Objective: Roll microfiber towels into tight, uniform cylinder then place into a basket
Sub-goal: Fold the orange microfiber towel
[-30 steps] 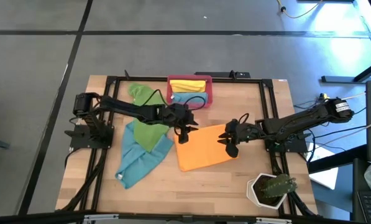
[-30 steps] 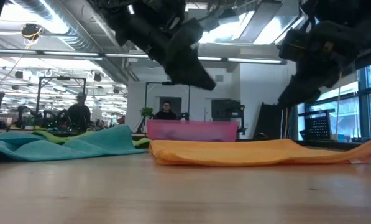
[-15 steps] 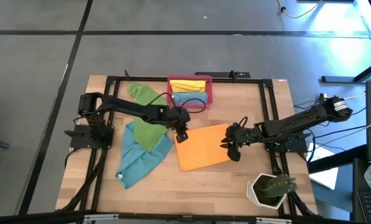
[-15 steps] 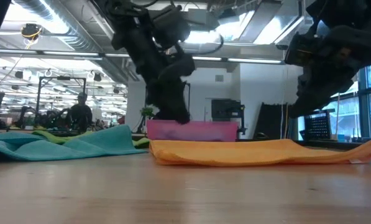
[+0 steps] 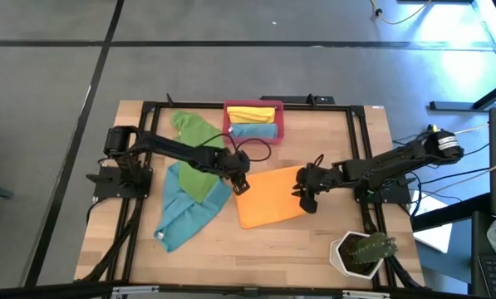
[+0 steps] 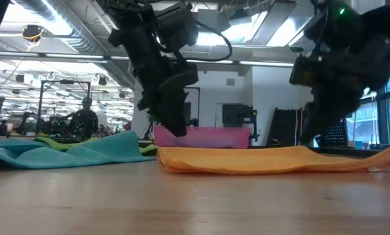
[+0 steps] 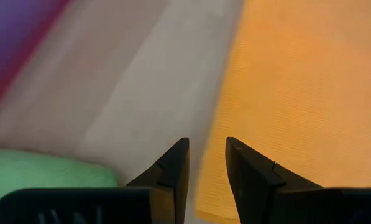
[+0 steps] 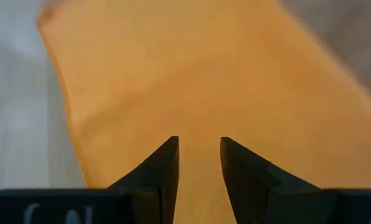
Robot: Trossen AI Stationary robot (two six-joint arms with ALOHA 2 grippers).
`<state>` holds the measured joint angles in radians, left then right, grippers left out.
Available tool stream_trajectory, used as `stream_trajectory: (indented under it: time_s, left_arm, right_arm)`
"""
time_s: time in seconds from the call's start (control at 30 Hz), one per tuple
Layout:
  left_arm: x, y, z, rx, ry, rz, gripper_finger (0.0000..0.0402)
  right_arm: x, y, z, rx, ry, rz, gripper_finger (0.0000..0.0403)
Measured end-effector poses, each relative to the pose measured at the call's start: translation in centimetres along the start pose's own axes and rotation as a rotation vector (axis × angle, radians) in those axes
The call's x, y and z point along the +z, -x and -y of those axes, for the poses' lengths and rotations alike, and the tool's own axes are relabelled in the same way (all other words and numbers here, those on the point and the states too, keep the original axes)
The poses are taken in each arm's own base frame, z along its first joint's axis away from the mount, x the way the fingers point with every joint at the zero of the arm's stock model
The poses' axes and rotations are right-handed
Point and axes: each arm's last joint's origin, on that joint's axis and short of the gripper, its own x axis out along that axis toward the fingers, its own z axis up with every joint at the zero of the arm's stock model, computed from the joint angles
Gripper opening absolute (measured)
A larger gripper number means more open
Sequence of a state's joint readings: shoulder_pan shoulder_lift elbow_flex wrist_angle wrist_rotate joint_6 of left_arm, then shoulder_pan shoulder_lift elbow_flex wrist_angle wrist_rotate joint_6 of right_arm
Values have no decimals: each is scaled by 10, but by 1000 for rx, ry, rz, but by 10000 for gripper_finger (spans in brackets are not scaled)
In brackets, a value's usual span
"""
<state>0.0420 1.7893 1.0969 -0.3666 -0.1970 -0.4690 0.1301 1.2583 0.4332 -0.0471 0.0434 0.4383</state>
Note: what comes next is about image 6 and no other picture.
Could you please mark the black perforated rack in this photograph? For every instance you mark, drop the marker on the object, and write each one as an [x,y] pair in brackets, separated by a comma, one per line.
[336,134]

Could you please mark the black leaning panel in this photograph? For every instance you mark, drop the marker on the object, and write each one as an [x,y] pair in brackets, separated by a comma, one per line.
[281,127]

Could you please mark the black robot rig frame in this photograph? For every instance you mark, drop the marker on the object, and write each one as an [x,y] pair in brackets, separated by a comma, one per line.
[64,81]
[199,104]

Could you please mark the person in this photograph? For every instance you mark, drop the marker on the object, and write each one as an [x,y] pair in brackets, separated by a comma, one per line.
[83,120]

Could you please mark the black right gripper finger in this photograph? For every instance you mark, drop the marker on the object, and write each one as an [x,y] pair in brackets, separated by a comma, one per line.
[328,111]

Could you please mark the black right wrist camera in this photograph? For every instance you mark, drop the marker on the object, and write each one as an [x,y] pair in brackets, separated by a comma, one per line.
[335,23]

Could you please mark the blue microfiber towel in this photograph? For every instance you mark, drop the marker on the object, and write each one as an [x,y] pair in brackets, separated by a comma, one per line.
[51,156]

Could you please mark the red plastic basket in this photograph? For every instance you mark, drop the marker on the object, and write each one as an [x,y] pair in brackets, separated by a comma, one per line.
[214,138]

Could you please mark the ceiling security camera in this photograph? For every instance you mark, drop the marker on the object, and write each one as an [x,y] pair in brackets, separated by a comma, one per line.
[296,49]

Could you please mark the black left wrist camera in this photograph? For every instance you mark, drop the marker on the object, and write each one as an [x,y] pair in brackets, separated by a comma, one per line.
[176,24]

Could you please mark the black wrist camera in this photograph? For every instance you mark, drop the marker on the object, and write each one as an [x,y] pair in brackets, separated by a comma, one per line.
[176,24]
[335,23]

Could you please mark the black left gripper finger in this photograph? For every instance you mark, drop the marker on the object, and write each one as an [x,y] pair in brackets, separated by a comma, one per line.
[172,111]

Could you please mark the black background robot arms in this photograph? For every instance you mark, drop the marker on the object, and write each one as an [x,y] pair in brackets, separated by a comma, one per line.
[51,125]

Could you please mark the orange microfiber towel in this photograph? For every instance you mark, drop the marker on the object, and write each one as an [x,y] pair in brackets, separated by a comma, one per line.
[263,160]

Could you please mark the green microfiber towel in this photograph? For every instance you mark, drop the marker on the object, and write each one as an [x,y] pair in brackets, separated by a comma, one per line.
[55,143]

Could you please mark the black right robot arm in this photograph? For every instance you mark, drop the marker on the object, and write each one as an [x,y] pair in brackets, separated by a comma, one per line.
[384,29]

